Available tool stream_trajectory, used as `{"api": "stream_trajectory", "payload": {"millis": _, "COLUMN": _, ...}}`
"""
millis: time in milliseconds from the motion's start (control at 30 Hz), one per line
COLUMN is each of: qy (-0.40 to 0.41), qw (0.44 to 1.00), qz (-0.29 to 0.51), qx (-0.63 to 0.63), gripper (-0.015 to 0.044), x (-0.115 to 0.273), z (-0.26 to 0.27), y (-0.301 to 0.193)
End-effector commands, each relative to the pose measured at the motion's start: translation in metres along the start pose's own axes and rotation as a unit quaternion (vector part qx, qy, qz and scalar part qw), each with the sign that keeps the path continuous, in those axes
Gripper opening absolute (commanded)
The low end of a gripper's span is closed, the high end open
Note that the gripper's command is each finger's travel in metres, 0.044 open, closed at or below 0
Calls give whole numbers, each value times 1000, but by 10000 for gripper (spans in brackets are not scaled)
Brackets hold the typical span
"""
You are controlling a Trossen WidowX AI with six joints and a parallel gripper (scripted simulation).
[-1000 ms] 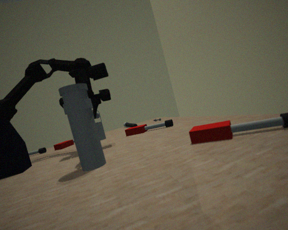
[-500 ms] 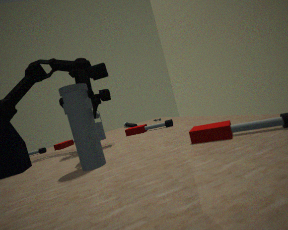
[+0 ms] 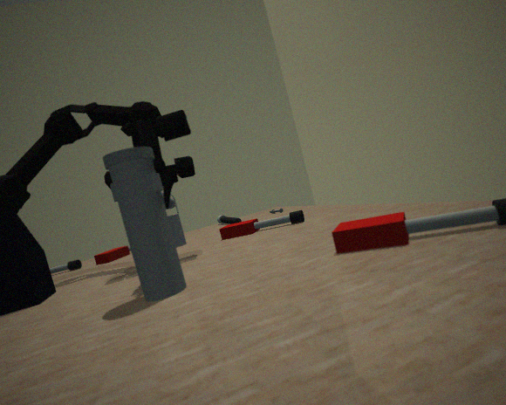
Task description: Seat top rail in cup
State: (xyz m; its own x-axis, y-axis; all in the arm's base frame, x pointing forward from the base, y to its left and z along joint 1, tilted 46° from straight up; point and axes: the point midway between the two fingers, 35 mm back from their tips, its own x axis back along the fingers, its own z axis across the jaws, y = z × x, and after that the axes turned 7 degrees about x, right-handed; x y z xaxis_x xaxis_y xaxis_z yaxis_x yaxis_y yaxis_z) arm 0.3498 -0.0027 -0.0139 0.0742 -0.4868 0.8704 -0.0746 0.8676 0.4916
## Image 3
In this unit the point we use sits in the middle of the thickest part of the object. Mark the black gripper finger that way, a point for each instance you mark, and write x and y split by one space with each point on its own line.
169 178

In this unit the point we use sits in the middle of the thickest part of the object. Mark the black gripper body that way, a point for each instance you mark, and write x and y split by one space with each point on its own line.
183 166

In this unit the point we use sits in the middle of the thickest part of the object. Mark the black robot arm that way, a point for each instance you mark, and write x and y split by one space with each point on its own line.
142 121

